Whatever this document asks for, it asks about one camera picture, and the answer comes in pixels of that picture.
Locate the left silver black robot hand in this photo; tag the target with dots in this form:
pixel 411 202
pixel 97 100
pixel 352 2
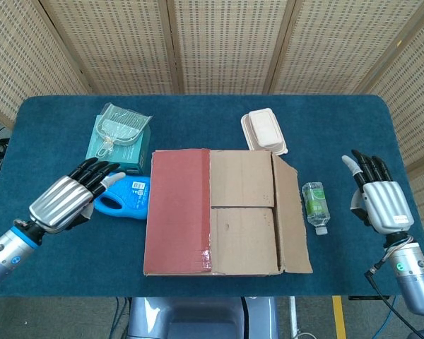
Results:
pixel 60 201

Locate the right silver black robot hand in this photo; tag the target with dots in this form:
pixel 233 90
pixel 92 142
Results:
pixel 385 205

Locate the red taped cardboard box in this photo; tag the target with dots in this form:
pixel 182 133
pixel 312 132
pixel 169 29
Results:
pixel 180 212

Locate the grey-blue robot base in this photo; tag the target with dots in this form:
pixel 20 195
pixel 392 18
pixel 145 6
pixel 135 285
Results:
pixel 198 318

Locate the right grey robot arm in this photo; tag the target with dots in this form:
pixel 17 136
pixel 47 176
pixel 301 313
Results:
pixel 413 279

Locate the teal boxed item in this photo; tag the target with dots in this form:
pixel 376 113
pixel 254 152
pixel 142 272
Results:
pixel 127 159

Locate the clear bottle with green label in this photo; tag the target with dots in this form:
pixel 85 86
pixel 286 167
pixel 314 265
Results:
pixel 316 205

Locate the blue pump detergent bottle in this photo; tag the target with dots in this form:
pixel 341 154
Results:
pixel 130 197

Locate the black bar under table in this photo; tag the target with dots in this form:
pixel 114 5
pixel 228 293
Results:
pixel 364 298

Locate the green scoop in plastic bag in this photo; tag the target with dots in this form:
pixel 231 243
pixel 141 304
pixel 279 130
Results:
pixel 120 123

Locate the beige lidded food container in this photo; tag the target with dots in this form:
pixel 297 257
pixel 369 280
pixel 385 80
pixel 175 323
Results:
pixel 265 130

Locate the white pole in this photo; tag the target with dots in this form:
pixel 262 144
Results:
pixel 293 318

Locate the blue table cloth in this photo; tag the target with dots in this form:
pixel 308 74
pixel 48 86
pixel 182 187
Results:
pixel 205 116

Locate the woven folding screen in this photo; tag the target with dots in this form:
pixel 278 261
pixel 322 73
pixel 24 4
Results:
pixel 226 42

